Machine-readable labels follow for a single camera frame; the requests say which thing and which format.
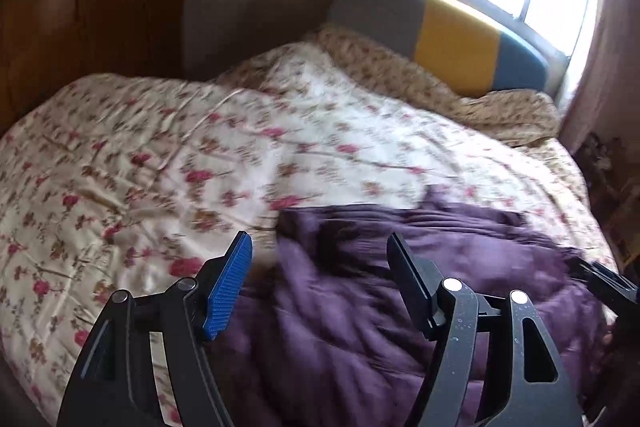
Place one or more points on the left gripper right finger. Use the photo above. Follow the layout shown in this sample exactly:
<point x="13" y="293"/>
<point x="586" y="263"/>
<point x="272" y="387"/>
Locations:
<point x="525" y="383"/>

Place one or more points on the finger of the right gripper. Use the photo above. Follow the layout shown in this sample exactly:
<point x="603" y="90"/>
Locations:
<point x="617" y="293"/>

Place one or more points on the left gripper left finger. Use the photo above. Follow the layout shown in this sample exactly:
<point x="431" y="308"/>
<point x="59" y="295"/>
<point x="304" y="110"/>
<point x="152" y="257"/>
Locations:
<point x="113" y="381"/>

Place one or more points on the purple quilted down jacket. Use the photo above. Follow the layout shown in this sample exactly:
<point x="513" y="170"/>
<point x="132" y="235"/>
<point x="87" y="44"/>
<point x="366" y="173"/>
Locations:
<point x="324" y="339"/>

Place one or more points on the wooden bedside shelf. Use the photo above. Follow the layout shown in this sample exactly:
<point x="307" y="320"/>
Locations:
<point x="613" y="189"/>

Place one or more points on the floral quilt bedspread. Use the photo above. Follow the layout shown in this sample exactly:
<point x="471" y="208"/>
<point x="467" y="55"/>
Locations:
<point x="134" y="182"/>

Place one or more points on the small-floral pillow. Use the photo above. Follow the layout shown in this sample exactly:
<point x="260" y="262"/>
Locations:
<point x="335" y="67"/>

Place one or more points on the grey yellow blue headboard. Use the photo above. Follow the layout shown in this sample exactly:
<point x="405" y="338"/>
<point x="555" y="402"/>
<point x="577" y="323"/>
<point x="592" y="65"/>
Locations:
<point x="469" y="51"/>

